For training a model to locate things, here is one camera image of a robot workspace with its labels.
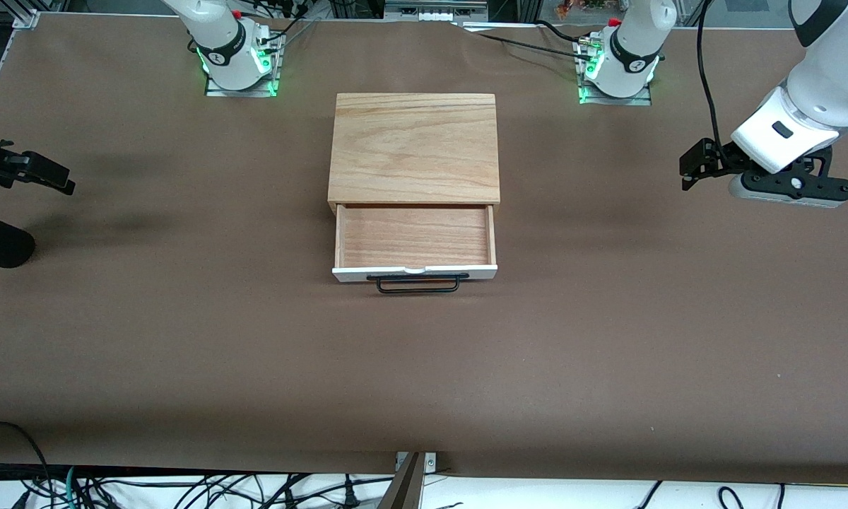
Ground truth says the white-front drawer with black handle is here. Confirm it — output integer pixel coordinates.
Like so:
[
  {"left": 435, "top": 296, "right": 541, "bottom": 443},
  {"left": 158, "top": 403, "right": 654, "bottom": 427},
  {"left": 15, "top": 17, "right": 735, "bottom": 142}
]
[{"left": 332, "top": 203, "right": 499, "bottom": 294}]

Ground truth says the wooden drawer cabinet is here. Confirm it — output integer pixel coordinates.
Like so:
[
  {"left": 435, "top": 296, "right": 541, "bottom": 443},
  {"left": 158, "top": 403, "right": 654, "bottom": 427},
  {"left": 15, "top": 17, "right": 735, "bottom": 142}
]
[{"left": 328, "top": 92, "right": 502, "bottom": 216}]

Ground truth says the grey metal box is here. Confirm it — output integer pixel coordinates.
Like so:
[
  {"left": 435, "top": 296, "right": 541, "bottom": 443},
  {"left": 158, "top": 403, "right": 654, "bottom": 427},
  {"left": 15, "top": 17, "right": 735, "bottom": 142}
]
[{"left": 382, "top": 0, "right": 490, "bottom": 22}]

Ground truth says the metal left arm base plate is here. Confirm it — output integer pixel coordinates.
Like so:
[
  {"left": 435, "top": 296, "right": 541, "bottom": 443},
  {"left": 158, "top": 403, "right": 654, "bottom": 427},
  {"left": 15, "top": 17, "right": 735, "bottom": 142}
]
[{"left": 578, "top": 39, "right": 653, "bottom": 105}]

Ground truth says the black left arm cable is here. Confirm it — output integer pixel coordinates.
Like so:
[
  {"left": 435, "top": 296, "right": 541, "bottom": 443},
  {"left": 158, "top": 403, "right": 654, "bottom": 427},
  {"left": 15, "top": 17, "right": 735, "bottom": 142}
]
[{"left": 696, "top": 0, "right": 723, "bottom": 146}]

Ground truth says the aluminium frame extrusion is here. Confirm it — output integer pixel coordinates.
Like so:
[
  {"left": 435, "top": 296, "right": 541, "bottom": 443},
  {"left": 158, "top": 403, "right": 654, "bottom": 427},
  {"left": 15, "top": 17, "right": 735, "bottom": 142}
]
[{"left": 0, "top": 0, "right": 41, "bottom": 30}]

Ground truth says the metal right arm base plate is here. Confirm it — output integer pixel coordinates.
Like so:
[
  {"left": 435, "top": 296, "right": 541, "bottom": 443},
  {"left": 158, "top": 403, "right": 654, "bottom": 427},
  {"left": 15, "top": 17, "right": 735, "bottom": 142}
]
[{"left": 205, "top": 28, "right": 281, "bottom": 98}]

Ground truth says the black cable across table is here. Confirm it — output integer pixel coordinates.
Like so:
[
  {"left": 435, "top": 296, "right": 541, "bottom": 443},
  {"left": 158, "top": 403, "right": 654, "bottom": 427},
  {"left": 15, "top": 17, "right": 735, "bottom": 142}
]
[{"left": 459, "top": 20, "right": 594, "bottom": 61}]

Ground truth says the black looped cable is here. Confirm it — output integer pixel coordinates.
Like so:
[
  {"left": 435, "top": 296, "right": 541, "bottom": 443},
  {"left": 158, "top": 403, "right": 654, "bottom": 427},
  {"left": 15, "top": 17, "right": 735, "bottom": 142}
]
[{"left": 0, "top": 422, "right": 52, "bottom": 509}]

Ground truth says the black cable at arm base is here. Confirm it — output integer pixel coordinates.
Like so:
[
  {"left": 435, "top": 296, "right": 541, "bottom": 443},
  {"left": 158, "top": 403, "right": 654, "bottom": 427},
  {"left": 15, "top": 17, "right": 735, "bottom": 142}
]
[{"left": 254, "top": 0, "right": 319, "bottom": 45}]

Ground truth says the small metal bracket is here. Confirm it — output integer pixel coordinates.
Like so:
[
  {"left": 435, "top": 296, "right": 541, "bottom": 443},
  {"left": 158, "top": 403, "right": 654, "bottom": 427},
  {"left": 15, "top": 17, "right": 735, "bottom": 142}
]
[{"left": 396, "top": 452, "right": 437, "bottom": 474}]

